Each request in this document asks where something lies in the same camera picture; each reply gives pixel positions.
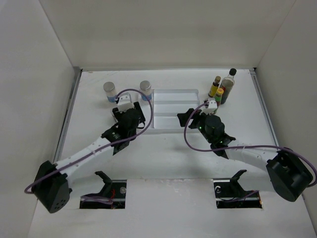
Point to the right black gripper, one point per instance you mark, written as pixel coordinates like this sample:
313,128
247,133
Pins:
194,116

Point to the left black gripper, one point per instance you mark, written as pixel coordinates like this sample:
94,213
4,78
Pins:
118,114

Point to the white peppercorn jar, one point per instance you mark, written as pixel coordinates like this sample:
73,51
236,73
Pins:
146,89
110,90

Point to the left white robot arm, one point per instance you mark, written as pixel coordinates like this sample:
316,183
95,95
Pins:
54,183

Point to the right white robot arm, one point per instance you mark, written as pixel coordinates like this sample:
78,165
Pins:
287,170

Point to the white divided organizer tray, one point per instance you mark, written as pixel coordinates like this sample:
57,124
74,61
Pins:
167,103

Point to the small brown cap bottle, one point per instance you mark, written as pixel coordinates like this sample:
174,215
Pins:
214,86

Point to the yellow cap chili bottle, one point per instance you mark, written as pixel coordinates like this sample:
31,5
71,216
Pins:
218,96

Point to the tall dark soy bottle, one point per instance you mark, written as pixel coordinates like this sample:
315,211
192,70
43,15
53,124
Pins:
227,84

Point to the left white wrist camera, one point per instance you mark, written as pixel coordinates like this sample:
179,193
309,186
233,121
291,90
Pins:
124,102

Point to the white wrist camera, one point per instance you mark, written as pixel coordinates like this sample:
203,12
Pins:
124,102
210,107

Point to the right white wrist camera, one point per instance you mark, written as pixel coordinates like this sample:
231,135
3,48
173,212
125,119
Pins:
210,107

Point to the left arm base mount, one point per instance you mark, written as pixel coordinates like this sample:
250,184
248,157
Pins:
111,196

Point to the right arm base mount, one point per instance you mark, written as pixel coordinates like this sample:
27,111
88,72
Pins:
229,194

